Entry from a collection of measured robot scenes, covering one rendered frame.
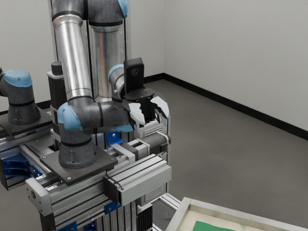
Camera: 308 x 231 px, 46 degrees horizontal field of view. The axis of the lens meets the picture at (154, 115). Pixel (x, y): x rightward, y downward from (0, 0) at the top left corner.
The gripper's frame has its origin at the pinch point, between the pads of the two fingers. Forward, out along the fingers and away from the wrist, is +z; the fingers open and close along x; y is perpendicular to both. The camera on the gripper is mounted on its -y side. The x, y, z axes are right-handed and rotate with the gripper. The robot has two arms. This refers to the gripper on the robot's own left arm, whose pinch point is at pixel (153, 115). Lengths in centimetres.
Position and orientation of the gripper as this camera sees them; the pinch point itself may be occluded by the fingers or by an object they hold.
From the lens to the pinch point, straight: 78.9
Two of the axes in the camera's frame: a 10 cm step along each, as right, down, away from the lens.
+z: 3.1, 4.1, -8.6
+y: 1.3, 8.8, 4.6
